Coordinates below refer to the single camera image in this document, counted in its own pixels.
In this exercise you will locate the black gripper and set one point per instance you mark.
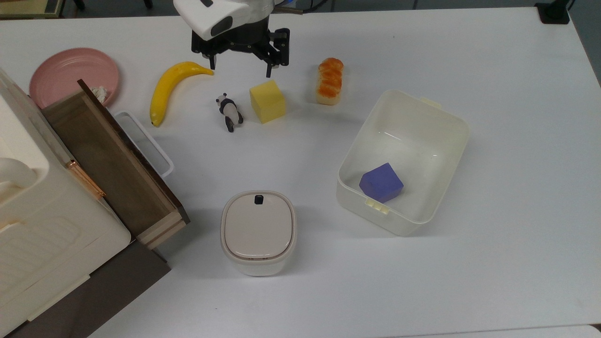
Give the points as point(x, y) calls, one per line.
point(244, 40)

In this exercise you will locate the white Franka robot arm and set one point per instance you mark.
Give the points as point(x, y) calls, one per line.
point(202, 14)

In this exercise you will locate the yellow foam cube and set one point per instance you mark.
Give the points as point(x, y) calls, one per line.
point(267, 102)

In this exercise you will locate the purple cube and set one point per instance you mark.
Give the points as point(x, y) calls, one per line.
point(381, 183)

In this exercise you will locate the white plastic box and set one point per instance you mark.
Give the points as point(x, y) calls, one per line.
point(408, 159)

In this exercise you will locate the panda toy figure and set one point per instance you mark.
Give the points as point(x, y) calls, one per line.
point(229, 112)

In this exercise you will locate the yellow banana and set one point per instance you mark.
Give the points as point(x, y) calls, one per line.
point(166, 89)

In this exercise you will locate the toy bread loaf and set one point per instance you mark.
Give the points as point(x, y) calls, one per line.
point(329, 80)

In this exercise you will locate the crumpled white paper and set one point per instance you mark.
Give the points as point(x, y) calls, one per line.
point(100, 92)

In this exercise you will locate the brown wooden drawer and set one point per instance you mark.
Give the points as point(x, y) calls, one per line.
point(112, 164)

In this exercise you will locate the white lidded trash bin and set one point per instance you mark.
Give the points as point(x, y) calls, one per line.
point(258, 232)

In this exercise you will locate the pink plate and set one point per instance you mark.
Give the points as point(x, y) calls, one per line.
point(65, 75)

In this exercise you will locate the wooden furniture piece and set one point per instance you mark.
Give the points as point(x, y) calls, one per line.
point(28, 7)

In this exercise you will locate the cream toy kitchen cabinet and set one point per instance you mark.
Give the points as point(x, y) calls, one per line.
point(42, 225)

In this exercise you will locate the black table clamp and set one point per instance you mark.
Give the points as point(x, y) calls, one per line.
point(553, 11)

